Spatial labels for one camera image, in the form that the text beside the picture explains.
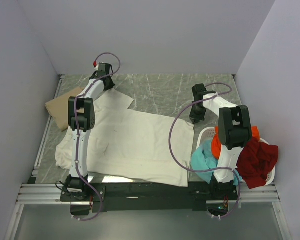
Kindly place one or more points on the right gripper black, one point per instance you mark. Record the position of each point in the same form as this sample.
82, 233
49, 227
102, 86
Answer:
195, 118

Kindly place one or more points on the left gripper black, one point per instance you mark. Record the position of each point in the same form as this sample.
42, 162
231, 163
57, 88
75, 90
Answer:
112, 85

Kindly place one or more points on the cream white t shirt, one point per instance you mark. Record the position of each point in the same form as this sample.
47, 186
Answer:
138, 145

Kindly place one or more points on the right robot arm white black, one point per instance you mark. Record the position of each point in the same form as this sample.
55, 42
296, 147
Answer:
234, 132

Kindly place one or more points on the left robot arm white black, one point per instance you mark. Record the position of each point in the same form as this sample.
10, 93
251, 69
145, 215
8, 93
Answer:
81, 120

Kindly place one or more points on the white perforated laundry basket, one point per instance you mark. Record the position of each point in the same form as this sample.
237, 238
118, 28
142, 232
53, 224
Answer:
229, 157

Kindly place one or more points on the orange t shirt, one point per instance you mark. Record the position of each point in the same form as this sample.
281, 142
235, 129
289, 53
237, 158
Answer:
216, 144

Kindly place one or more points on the teal t shirt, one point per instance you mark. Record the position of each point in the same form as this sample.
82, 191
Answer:
203, 159

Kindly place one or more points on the folded tan t shirt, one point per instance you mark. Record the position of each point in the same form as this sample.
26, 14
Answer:
58, 108

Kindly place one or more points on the dark red t shirt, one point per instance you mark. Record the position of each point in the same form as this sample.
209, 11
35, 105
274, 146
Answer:
258, 159

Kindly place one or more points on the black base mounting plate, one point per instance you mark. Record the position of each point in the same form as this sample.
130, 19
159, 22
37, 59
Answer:
142, 196

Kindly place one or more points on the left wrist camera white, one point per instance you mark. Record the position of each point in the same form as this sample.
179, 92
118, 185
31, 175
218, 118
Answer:
99, 66

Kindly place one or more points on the aluminium frame rail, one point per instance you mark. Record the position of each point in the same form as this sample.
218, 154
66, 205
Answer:
41, 214

